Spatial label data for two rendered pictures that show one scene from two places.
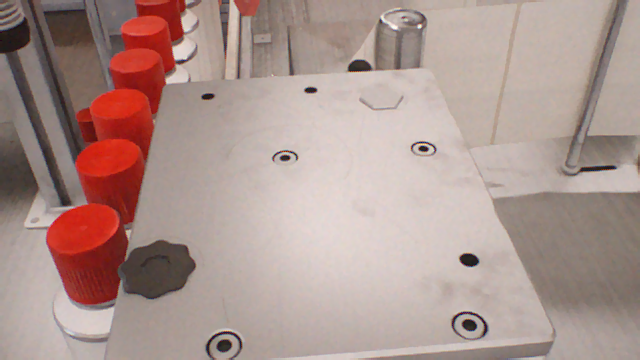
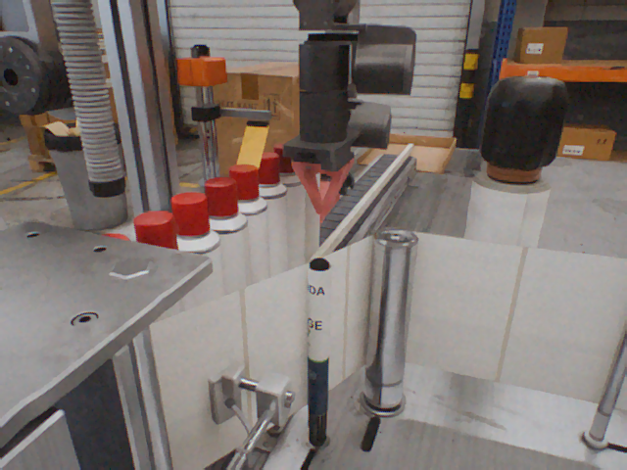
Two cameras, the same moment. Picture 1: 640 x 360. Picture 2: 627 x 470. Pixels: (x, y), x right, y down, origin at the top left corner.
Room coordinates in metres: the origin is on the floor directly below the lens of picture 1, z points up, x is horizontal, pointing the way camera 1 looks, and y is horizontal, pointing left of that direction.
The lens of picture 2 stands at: (0.08, -0.16, 1.24)
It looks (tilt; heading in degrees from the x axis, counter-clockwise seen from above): 25 degrees down; 26
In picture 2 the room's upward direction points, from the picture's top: straight up
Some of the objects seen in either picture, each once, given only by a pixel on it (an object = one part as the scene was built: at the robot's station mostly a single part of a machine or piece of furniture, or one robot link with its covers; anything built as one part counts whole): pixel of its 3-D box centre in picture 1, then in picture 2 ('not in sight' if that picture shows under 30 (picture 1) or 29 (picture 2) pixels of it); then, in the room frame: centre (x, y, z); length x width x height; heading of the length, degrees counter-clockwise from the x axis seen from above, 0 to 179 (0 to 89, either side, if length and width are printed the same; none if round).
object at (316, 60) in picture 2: not in sight; (329, 67); (0.59, 0.06, 1.19); 0.07 x 0.06 x 0.07; 100
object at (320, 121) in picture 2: not in sight; (323, 121); (0.59, 0.07, 1.13); 0.10 x 0.07 x 0.07; 5
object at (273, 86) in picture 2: not in sight; (283, 119); (1.22, 0.48, 0.99); 0.30 x 0.24 x 0.27; 178
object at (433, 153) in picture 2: not in sight; (409, 151); (1.56, 0.21, 0.85); 0.30 x 0.26 x 0.04; 4
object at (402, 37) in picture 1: (395, 119); (388, 325); (0.44, -0.07, 0.97); 0.05 x 0.05 x 0.19
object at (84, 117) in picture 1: (91, 124); not in sight; (0.64, 0.29, 0.85); 0.03 x 0.03 x 0.03
